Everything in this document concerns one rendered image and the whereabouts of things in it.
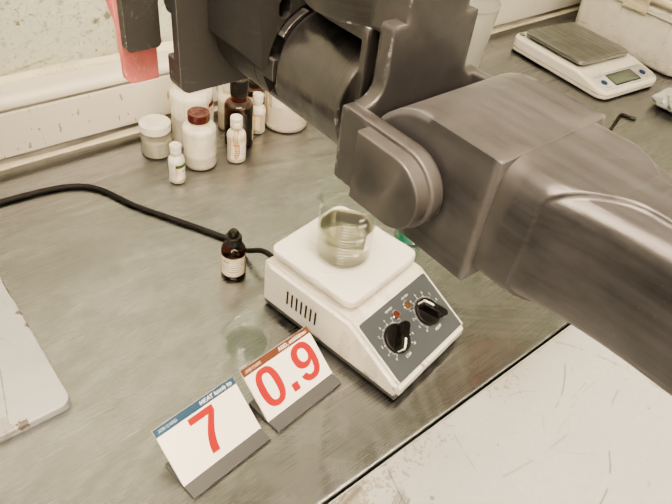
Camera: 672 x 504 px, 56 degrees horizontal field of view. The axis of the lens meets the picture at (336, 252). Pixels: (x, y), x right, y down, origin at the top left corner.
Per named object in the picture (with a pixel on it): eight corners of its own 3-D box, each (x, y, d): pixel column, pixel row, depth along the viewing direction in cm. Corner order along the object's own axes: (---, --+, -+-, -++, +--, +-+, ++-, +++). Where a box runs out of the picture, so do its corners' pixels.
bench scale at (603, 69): (599, 105, 123) (610, 82, 120) (506, 49, 138) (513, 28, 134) (656, 87, 132) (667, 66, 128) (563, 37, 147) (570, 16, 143)
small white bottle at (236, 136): (223, 157, 95) (222, 114, 90) (238, 151, 97) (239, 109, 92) (233, 166, 94) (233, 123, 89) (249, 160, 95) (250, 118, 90)
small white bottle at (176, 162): (166, 182, 89) (163, 146, 85) (173, 173, 91) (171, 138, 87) (181, 186, 89) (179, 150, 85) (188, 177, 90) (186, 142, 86)
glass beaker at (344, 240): (365, 235, 72) (376, 175, 66) (375, 274, 68) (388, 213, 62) (304, 236, 71) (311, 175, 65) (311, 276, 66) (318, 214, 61)
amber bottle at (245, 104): (240, 153, 96) (240, 88, 89) (218, 142, 98) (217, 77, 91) (258, 142, 99) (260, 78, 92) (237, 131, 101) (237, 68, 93)
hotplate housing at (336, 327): (460, 339, 73) (478, 291, 68) (393, 406, 65) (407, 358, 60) (321, 244, 83) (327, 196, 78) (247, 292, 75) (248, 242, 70)
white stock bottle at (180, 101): (188, 155, 94) (184, 86, 87) (164, 136, 97) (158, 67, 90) (222, 142, 98) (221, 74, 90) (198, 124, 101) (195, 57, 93)
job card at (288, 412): (341, 383, 67) (346, 359, 64) (278, 434, 61) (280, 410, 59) (302, 349, 70) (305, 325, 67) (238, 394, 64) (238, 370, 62)
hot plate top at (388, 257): (418, 258, 71) (420, 252, 70) (350, 312, 64) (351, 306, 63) (339, 208, 76) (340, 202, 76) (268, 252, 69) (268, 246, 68)
